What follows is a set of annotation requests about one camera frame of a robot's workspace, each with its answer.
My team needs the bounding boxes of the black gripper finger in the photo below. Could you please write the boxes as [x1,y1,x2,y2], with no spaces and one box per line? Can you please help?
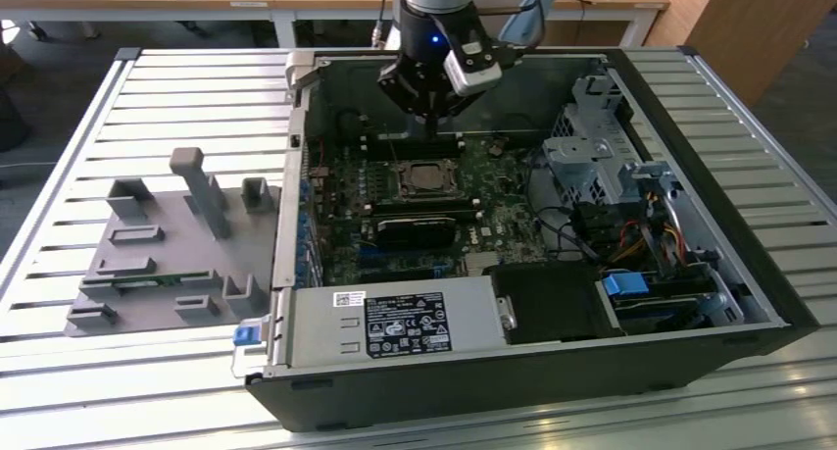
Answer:
[435,87,488,137]
[376,60,437,137]

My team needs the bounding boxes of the thin wire locking lever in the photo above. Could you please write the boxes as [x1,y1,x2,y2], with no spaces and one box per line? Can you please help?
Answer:
[383,124,401,166]

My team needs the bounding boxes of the silver green CPU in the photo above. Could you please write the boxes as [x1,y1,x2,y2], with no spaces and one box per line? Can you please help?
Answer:
[405,164,453,189]

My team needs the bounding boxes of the metal socket cover frame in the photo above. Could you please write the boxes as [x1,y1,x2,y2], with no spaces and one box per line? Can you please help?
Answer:
[396,160,463,194]

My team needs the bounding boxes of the black CPU socket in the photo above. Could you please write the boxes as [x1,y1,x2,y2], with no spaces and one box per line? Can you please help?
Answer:
[389,159,471,202]

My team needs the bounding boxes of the long black RAM slot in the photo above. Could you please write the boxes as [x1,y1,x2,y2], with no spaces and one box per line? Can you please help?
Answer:
[369,198,477,210]
[371,207,479,220]

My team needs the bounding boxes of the pale blue teach pendant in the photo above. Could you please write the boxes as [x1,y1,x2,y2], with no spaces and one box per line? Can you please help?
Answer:
[499,0,564,47]

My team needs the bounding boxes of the silver perforated drive cage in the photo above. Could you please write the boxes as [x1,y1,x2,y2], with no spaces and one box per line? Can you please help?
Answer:
[542,75,680,211]

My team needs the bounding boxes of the green motherboard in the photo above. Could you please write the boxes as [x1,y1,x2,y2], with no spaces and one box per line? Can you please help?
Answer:
[303,125,550,287]

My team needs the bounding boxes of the black graphics card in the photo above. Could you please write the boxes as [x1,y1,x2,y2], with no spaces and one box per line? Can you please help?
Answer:
[361,216,460,253]

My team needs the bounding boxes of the small silver chipset heatsink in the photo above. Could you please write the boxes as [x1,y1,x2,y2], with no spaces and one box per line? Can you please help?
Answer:
[464,252,503,276]

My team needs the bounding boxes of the hard disk in blue carrier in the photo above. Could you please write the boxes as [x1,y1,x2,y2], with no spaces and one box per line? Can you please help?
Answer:
[599,271,707,336]

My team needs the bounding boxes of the grey parts rack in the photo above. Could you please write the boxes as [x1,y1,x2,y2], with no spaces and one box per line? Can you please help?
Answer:
[61,145,283,338]

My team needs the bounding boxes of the wooden cabinet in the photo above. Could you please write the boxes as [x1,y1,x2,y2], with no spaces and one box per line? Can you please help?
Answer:
[643,0,837,108]

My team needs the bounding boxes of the silver power supply with label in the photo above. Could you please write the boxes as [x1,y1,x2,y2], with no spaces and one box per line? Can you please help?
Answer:
[260,273,521,380]

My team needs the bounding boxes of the green RAM stick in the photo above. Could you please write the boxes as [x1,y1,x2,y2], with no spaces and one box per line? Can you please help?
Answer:
[113,272,214,287]

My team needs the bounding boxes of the black silver PC case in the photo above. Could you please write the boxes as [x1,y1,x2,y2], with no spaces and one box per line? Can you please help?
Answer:
[230,45,822,434]

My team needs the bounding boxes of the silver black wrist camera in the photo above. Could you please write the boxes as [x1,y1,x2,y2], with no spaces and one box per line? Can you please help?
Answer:
[441,40,505,98]

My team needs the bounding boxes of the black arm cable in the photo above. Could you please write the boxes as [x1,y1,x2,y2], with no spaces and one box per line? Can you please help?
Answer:
[476,0,547,52]

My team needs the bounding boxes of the yellow red wire bundle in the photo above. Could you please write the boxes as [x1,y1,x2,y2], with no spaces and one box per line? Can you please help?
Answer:
[612,189,687,275]

